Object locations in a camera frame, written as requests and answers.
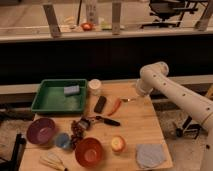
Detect red fruit on shelf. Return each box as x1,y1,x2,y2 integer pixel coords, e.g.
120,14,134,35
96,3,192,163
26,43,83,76
81,22,94,31

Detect small metal clip toy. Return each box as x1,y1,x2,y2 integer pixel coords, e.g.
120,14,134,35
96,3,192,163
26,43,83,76
78,118,92,130

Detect black handled knife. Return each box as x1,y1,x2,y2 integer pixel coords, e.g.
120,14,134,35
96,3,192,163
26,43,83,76
95,116,121,126

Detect black rectangular block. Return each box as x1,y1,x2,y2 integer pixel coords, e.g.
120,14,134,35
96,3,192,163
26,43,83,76
94,96,107,113

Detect green plastic tray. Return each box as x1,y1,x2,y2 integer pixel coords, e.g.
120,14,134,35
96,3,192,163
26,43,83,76
31,79,87,114

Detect dark red grapes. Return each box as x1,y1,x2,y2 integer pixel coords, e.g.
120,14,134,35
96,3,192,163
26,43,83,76
70,121,84,149

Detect black wheeled base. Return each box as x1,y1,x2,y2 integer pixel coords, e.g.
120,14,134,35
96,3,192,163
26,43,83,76
175,116,201,138

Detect orange bowl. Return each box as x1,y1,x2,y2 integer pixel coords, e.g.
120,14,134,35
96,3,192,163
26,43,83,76
75,137,103,168

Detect grey folded cloth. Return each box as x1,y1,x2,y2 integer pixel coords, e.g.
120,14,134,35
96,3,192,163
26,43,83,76
136,144,166,169

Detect blue sponge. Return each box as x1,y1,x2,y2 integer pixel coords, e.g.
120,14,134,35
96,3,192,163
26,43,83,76
64,85,80,95

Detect black chair frame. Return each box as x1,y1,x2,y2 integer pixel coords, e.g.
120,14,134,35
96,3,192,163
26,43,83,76
0,133,26,171

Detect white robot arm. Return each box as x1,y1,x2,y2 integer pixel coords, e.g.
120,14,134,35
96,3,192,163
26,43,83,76
135,61,213,171

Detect purple bowl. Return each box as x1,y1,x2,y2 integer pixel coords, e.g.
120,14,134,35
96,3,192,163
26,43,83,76
26,118,56,145

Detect black office chair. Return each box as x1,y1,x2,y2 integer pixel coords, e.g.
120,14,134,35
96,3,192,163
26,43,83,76
141,0,208,29

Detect red yellow apple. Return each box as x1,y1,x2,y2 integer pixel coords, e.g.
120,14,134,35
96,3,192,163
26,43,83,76
110,136,126,153

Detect small blue cup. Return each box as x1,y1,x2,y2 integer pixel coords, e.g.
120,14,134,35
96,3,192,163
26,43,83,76
55,133,70,149

